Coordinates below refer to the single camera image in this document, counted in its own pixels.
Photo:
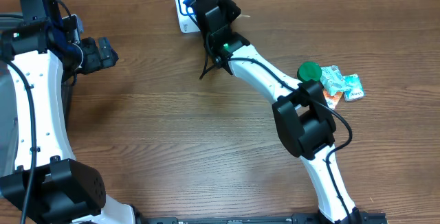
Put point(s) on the white barcode scanner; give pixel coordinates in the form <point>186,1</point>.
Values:
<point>186,17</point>

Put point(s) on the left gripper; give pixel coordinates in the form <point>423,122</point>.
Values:
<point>97,62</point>

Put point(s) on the orange snack packet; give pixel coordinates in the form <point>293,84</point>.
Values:
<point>332,101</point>

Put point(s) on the green tissue packet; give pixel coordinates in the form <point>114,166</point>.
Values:
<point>356,90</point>

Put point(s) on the teal tissue packet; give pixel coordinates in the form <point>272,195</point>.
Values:
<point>333,80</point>

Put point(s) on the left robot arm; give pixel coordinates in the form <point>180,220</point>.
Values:
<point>47,183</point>

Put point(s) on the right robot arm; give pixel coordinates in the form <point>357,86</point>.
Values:
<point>304,122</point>

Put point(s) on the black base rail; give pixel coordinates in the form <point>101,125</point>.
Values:
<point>362,217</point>

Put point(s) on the grey plastic mesh basket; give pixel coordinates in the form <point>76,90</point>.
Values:
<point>9,119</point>

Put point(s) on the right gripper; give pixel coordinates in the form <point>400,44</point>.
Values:
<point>223,2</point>

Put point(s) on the green lid jar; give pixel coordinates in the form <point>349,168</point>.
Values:
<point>309,71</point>

